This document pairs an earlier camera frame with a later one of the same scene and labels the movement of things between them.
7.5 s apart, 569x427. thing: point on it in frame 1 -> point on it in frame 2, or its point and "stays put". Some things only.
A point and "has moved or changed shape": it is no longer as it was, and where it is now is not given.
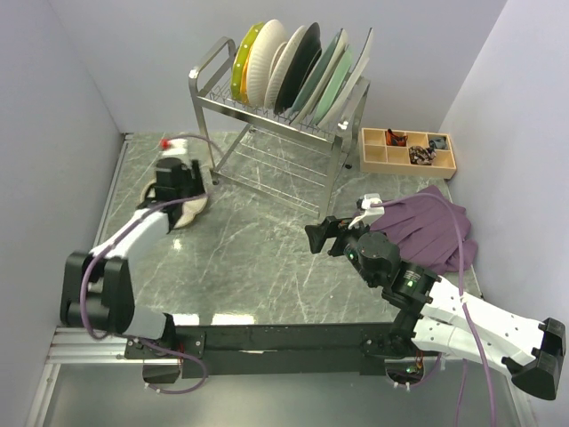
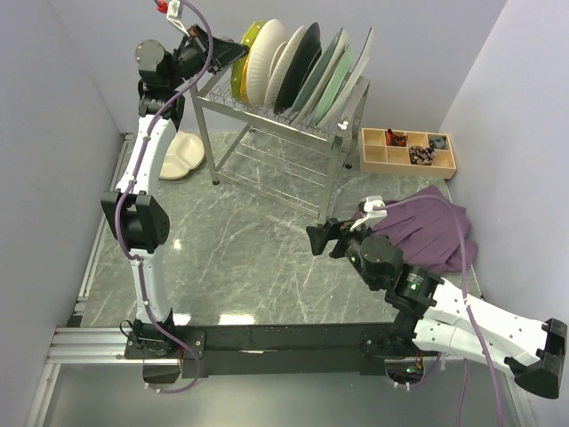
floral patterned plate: (281, 57) stays put
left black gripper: (192, 175) -> (224, 52)
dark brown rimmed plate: (298, 69) stays put
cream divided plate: (192, 207) has moved or changed shape
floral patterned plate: (269, 36) stays put
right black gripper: (334, 227) stays put
